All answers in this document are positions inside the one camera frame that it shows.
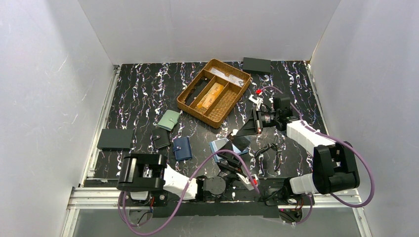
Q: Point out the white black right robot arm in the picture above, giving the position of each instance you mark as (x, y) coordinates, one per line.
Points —
(334, 165)

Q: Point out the orange cards in tray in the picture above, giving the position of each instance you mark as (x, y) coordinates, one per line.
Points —
(210, 96)

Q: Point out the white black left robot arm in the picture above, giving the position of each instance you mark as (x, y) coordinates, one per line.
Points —
(147, 174)

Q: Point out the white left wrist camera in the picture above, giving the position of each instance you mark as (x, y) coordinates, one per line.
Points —
(247, 181)

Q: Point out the light blue card holder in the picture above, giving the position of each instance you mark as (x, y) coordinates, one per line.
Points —
(218, 145)

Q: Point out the green card holder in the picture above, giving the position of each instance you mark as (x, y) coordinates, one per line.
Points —
(168, 120)

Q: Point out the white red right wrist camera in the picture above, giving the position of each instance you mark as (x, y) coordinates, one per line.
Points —
(256, 99)

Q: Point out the black card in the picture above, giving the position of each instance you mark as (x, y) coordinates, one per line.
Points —
(240, 142)

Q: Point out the dark blue card holder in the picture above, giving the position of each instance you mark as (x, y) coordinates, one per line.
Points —
(182, 149)

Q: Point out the black card holder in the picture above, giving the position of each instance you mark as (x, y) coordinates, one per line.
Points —
(160, 138)

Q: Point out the woven brown divided tray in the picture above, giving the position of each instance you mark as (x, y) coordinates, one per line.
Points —
(224, 103)

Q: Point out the black box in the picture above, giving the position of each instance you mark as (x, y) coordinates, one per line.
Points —
(256, 66)
(115, 139)

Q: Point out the black box at back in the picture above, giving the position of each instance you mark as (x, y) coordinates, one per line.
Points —
(256, 66)

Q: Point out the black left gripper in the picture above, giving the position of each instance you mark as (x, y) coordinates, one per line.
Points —
(233, 157)

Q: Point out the black cards in tray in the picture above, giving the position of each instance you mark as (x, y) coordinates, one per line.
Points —
(196, 90)

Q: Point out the aluminium base frame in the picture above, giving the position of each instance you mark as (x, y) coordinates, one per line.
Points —
(93, 211)

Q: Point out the silver cards in tray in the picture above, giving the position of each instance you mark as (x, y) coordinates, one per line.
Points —
(227, 76)

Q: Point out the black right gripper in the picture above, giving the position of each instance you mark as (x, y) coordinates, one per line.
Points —
(257, 121)

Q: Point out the black box at left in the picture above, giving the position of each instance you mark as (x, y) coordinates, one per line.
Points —
(115, 139)

